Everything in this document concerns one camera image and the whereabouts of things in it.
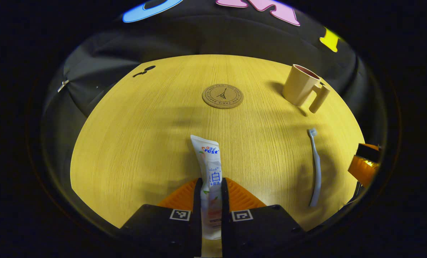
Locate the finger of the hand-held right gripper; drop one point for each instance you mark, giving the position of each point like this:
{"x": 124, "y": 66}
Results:
{"x": 362, "y": 170}

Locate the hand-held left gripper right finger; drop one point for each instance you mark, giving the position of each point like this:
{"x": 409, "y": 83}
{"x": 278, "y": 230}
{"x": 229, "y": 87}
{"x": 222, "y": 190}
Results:
{"x": 225, "y": 229}

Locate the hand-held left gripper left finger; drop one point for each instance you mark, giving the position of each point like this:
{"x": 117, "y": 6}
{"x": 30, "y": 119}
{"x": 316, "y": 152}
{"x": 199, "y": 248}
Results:
{"x": 197, "y": 222}

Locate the light blue toothbrush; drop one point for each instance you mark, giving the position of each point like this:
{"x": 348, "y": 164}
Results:
{"x": 316, "y": 168}

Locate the white toothpaste tube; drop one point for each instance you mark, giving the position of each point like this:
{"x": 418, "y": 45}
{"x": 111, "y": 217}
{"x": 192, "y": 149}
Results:
{"x": 209, "y": 161}

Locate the beige cup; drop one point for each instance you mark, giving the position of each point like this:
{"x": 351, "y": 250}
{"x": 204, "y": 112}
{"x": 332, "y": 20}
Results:
{"x": 299, "y": 86}

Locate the round cork coaster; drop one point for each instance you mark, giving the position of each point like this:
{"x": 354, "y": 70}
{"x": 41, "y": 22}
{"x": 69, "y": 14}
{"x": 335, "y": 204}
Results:
{"x": 222, "y": 96}

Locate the metal cloth clip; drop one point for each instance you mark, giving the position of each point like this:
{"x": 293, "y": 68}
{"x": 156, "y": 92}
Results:
{"x": 62, "y": 85}

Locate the black backdrop cloth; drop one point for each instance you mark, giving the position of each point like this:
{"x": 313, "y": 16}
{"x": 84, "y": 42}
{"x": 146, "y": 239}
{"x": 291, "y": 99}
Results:
{"x": 102, "y": 50}

